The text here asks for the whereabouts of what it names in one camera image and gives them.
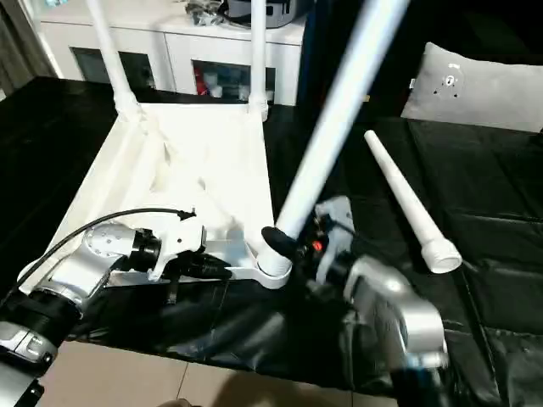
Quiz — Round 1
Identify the white plastic table leg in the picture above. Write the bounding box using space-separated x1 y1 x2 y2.
363 129 464 275
255 0 411 277
247 0 270 123
86 0 142 123

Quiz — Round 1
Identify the white plastic table top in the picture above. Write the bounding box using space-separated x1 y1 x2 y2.
16 101 294 294

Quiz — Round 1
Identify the black work mat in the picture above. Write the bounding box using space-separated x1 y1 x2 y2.
0 75 543 407

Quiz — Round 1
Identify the grey cushion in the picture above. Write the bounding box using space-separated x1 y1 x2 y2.
400 41 543 133

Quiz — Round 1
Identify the white sideboard cabinet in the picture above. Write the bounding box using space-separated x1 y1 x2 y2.
36 0 305 108

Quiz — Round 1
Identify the black tangled clutter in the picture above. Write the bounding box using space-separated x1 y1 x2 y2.
185 0 227 27

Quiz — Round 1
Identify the black sofa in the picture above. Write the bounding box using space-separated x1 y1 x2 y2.
296 0 543 129

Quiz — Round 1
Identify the grey brown curtain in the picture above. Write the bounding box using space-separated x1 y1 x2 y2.
0 0 57 98

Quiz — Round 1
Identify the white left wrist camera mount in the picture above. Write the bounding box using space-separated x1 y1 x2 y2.
147 206 208 282

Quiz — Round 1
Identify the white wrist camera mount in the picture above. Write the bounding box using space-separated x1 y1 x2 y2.
147 206 208 282
312 195 356 282

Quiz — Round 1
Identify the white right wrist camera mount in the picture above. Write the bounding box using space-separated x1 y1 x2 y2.
312 195 356 282

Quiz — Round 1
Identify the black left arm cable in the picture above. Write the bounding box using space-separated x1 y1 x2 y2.
16 206 199 290

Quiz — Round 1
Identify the grey helmet with black strap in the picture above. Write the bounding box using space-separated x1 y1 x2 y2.
221 0 305 29

